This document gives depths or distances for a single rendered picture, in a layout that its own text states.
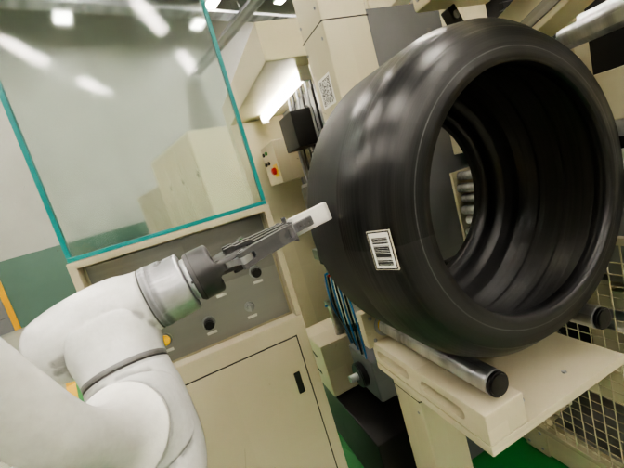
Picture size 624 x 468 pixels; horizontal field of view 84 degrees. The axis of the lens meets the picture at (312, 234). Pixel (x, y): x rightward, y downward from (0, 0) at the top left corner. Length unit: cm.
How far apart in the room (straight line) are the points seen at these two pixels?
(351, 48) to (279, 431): 113
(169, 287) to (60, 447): 21
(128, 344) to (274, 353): 71
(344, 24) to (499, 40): 43
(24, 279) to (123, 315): 877
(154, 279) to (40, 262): 875
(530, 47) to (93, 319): 74
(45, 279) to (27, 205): 159
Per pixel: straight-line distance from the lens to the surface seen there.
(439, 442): 124
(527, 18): 103
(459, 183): 124
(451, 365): 73
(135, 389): 44
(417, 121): 53
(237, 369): 114
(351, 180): 52
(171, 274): 49
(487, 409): 71
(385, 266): 51
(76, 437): 36
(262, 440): 127
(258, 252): 49
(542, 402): 82
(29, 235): 924
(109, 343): 49
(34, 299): 928
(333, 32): 96
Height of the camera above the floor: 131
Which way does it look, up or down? 9 degrees down
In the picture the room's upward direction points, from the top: 16 degrees counter-clockwise
